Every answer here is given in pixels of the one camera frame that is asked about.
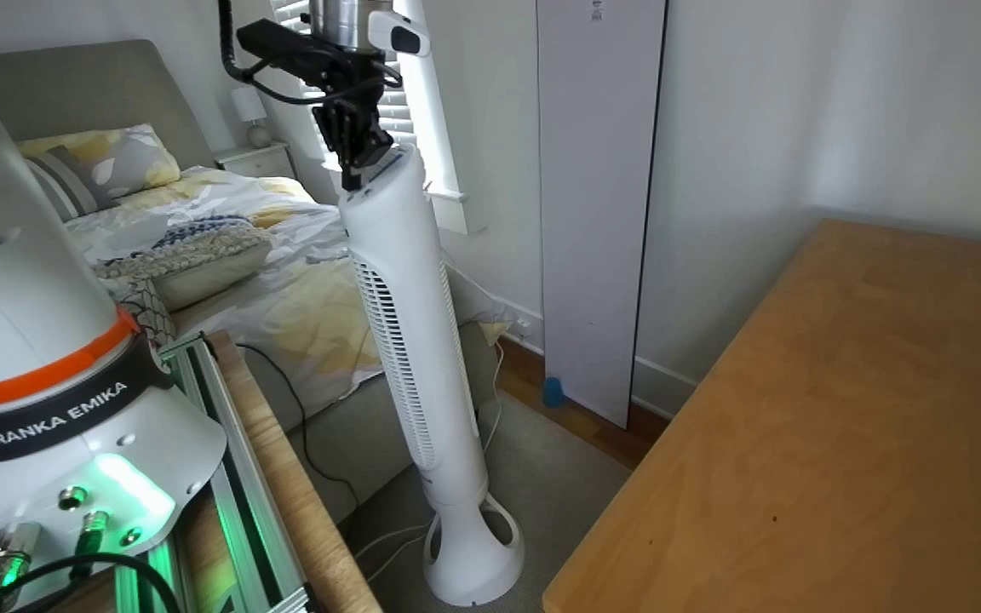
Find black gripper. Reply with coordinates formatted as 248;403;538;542
318;61;400;195

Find white tower fan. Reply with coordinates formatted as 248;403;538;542
334;144;529;608

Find white window blind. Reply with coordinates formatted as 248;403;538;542
266;0;418;178

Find white window sill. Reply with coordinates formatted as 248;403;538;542
427;185;475;237

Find white nightstand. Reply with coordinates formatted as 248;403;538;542
214;139;300;179

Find small white table lamp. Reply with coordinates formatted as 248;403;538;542
230;80;274;151

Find white yellow floral duvet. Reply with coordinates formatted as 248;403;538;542
58;163;385;424

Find folded patterned grey blanket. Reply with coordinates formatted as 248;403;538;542
89;214;280;315

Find tall white board panel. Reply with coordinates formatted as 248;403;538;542
532;0;672;432

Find yellow white patterned pillow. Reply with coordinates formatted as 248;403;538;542
11;122;184;201

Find grey striped pillow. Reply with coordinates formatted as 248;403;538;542
17;151;101;223

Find light wooden beam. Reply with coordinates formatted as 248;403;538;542
208;331;385;613

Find wooden cabinet panel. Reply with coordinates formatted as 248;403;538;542
538;218;981;613

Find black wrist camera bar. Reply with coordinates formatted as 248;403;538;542
235;18;389;96

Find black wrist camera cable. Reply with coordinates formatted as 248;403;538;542
214;0;330;109

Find black floor cable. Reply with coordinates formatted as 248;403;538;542
235;341;362;516

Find grey upholstered bed frame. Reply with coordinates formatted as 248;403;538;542
0;38;440;529

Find metal robot stand frame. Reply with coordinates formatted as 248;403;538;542
114;337;315;613

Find white fan power cable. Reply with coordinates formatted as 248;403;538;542
351;516;440;584

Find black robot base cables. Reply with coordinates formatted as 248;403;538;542
0;548;189;613

